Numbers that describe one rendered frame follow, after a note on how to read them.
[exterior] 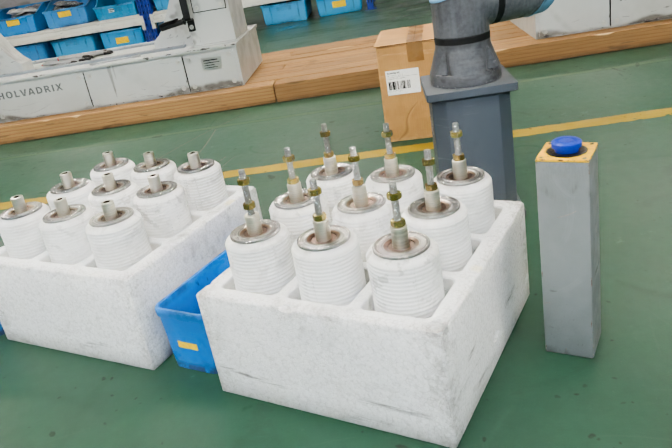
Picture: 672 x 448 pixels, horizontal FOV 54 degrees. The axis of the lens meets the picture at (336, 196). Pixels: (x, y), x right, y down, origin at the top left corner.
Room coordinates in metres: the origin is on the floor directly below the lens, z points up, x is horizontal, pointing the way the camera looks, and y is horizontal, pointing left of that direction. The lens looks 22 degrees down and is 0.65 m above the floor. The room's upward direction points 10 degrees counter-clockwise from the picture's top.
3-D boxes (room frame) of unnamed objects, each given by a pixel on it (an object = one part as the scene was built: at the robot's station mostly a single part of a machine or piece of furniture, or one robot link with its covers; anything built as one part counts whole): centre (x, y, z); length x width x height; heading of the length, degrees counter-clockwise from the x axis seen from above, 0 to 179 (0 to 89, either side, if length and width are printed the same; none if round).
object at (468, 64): (1.40, -0.32, 0.35); 0.15 x 0.15 x 0.10
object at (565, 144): (0.84, -0.32, 0.32); 0.04 x 0.04 x 0.02
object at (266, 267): (0.90, 0.13, 0.16); 0.10 x 0.10 x 0.18
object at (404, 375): (0.93, -0.04, 0.09); 0.39 x 0.39 x 0.18; 57
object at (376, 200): (0.93, -0.04, 0.25); 0.08 x 0.08 x 0.01
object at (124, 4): (5.94, 1.48, 0.36); 0.50 x 0.38 x 0.21; 173
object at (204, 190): (1.27, 0.27, 0.16); 0.10 x 0.10 x 0.18
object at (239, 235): (0.90, 0.13, 0.25); 0.08 x 0.08 x 0.01
